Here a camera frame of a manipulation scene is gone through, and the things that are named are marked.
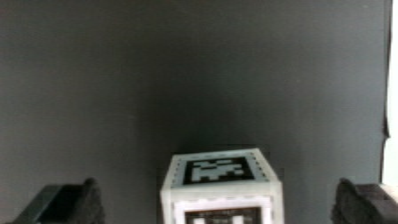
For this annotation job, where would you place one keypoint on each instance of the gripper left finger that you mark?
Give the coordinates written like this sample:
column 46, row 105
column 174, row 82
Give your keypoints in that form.
column 65, row 204

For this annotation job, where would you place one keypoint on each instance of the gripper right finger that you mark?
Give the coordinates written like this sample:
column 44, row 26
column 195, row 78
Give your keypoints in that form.
column 364, row 206

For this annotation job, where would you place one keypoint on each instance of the white cube nut with tag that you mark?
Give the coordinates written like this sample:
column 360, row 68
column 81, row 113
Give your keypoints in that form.
column 222, row 189

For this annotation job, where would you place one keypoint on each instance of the white flat chair panel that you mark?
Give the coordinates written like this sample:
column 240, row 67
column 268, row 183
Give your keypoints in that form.
column 389, row 158

